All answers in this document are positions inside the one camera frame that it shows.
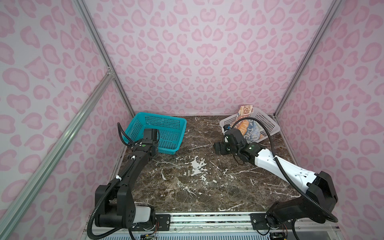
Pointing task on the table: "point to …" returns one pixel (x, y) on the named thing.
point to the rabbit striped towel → (249, 128)
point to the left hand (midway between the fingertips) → (154, 140)
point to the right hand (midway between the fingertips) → (221, 143)
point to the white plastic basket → (271, 124)
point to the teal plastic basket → (171, 130)
